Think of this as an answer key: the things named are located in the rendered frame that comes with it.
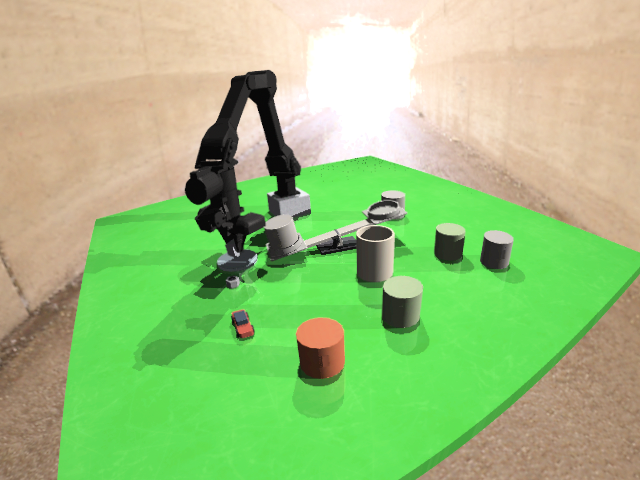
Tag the beige open cylindrical cup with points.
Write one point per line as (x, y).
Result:
(375, 253)

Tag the red toy car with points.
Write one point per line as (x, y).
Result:
(243, 325)

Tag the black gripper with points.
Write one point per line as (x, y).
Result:
(239, 226)

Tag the grey cylinder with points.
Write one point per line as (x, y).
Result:
(449, 241)
(402, 299)
(496, 249)
(281, 232)

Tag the orange-brown cylinder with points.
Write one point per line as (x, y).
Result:
(321, 347)

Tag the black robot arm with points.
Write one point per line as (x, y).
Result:
(220, 143)

